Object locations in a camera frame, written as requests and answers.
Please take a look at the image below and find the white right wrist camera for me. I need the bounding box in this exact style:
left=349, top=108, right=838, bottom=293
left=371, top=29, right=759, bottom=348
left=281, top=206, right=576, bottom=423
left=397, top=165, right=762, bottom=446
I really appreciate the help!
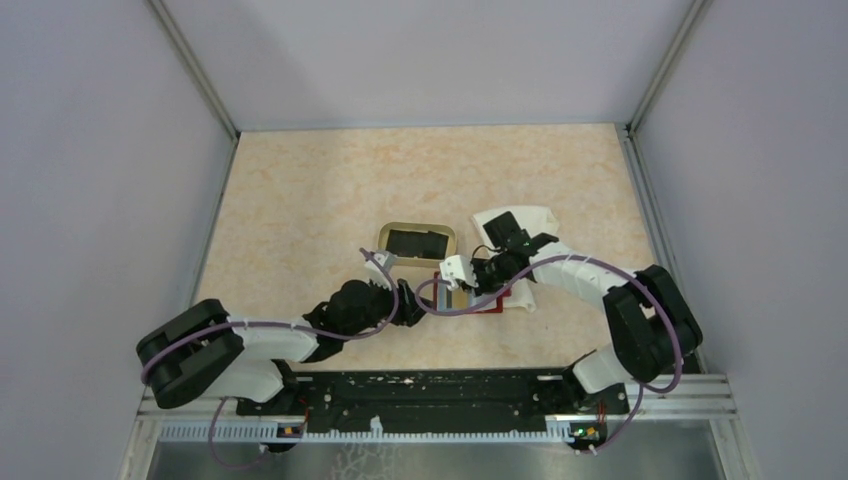
left=439, top=255, right=477, bottom=291

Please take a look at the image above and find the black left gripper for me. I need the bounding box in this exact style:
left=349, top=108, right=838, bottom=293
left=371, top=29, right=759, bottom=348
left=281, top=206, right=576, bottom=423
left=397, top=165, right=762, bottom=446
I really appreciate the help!
left=343, top=271, right=435, bottom=340

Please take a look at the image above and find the aluminium frame rail left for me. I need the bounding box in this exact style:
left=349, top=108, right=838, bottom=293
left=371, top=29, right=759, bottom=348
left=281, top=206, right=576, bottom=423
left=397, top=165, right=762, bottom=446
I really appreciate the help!
left=144, top=0, right=240, bottom=142

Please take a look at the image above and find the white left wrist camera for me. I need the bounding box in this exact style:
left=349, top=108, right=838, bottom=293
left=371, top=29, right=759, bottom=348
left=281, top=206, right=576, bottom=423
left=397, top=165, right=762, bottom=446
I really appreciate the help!
left=364, top=251, right=395, bottom=290

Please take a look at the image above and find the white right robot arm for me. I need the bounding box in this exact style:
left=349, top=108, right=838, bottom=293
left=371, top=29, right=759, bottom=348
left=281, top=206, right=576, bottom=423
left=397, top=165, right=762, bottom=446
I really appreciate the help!
left=471, top=206, right=703, bottom=412

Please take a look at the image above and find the aluminium front frame rail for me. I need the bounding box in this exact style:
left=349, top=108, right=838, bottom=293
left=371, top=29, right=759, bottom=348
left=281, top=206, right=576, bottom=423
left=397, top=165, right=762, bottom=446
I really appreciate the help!
left=136, top=374, right=737, bottom=422

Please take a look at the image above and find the aluminium frame rail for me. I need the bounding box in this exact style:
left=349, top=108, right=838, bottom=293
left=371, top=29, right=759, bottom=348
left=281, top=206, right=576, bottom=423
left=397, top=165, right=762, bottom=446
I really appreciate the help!
left=627, top=0, right=713, bottom=137
left=136, top=374, right=737, bottom=422
left=144, top=0, right=240, bottom=142

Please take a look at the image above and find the white slotted cable duct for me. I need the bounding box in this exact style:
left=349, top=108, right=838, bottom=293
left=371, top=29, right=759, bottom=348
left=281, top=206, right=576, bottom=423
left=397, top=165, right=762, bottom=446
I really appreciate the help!
left=159, top=417, right=601, bottom=446

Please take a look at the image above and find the aluminium frame rail right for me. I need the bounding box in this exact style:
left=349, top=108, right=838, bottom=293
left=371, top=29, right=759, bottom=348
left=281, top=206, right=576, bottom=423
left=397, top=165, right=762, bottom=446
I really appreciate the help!
left=627, top=0, right=713, bottom=137

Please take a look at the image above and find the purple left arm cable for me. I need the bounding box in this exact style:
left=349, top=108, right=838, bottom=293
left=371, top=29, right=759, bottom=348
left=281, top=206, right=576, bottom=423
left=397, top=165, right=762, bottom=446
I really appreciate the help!
left=140, top=248, right=401, bottom=473

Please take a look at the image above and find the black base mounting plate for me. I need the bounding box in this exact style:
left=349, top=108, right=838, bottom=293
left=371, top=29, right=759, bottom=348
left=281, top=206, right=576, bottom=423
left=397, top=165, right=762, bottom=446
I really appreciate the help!
left=236, top=368, right=630, bottom=434

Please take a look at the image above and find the red leather card holder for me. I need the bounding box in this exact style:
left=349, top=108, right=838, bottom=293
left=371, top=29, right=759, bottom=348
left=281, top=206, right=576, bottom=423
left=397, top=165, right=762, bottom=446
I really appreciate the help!
left=421, top=272, right=514, bottom=317

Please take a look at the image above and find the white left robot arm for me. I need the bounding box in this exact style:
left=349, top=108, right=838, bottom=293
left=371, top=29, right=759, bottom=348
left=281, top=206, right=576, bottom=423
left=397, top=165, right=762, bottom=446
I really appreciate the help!
left=136, top=279, right=433, bottom=414

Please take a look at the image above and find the white cloth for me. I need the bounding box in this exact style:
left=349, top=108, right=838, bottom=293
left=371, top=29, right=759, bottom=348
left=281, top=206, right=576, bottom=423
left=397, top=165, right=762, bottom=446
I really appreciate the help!
left=471, top=205, right=559, bottom=313

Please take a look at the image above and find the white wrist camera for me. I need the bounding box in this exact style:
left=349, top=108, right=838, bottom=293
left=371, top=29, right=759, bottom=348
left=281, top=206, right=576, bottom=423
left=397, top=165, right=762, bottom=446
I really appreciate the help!
left=439, top=255, right=477, bottom=291
left=364, top=251, right=395, bottom=290

